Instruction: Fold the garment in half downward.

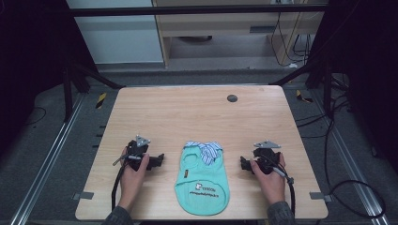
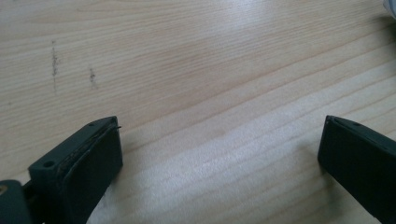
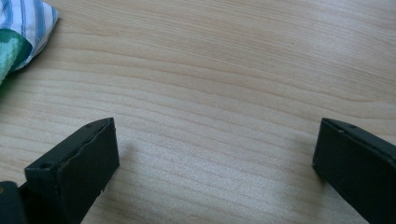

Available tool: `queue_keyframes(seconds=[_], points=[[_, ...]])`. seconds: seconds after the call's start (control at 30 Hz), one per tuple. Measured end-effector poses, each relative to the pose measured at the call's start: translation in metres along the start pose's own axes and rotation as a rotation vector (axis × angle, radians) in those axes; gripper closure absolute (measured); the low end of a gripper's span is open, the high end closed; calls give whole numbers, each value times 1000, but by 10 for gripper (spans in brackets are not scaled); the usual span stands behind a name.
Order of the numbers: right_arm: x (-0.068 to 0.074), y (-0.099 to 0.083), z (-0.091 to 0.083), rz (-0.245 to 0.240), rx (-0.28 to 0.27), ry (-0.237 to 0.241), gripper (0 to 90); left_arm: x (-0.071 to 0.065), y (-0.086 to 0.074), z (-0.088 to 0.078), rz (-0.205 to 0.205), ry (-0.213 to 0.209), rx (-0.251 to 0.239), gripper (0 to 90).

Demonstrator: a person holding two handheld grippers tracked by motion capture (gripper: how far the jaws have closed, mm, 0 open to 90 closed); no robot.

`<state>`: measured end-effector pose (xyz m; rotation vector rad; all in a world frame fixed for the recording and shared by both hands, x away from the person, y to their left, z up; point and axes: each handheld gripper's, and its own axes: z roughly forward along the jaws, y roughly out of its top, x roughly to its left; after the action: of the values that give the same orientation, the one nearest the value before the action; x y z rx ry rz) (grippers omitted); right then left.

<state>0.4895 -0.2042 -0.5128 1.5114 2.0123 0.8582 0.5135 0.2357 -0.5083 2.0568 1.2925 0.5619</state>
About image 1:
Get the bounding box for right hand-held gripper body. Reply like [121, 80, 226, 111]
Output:
[251, 140, 283, 175]

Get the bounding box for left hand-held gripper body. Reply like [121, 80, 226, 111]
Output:
[125, 134, 155, 172]

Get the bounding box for person's left hand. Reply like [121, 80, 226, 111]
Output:
[119, 147, 151, 208]

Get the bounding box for person's right hand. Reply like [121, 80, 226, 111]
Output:
[249, 152, 287, 206]

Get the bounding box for mint green pet shirt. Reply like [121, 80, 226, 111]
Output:
[174, 141, 231, 217]

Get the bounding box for yellow black striped tape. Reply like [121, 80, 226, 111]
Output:
[295, 89, 314, 104]
[95, 91, 108, 110]

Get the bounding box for black metal stand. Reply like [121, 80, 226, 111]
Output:
[269, 57, 334, 117]
[60, 61, 127, 124]

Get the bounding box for white cabinet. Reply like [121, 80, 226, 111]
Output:
[66, 0, 165, 66]

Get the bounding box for light wooden desk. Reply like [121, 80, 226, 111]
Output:
[152, 0, 327, 68]

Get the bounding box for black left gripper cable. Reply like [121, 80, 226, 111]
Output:
[110, 154, 143, 214]

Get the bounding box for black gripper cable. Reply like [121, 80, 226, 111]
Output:
[259, 153, 297, 218]
[110, 154, 143, 214]

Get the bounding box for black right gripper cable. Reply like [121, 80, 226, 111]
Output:
[259, 153, 297, 218]

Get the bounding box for grey metal table bracket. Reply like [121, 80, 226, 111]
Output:
[71, 190, 95, 202]
[309, 191, 333, 203]

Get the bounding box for aluminium floor rail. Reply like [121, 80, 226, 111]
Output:
[313, 89, 392, 225]
[8, 93, 86, 225]

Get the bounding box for thin black floor cable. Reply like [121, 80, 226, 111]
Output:
[25, 106, 48, 127]

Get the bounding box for black hanging desk cables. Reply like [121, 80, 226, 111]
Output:
[269, 11, 314, 68]

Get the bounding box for black looped floor cable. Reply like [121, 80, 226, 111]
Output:
[324, 92, 387, 219]

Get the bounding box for black horizontal frame bar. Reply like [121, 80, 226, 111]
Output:
[69, 3, 330, 17]

